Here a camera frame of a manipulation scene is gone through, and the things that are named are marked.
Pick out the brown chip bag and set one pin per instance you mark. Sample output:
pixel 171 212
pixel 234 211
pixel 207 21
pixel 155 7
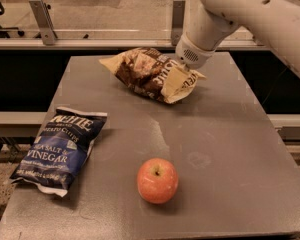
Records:
pixel 150 73

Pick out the blue salt vinegar chip bag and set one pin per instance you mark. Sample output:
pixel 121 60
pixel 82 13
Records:
pixel 60 150

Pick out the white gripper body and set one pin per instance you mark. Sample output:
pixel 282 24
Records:
pixel 194 55

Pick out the red apple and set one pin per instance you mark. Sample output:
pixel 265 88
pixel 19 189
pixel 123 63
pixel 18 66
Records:
pixel 157 181

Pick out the left metal bracket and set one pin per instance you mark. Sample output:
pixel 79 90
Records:
pixel 44 21

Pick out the metal rail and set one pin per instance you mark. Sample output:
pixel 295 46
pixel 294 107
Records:
pixel 83 44

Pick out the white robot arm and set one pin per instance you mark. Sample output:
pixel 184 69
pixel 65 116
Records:
pixel 275 23

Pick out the middle metal bracket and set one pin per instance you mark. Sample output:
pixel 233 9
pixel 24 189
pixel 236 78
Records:
pixel 178 12

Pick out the metal bracket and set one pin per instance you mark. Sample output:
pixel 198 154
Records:
pixel 178 12
pixel 44 21

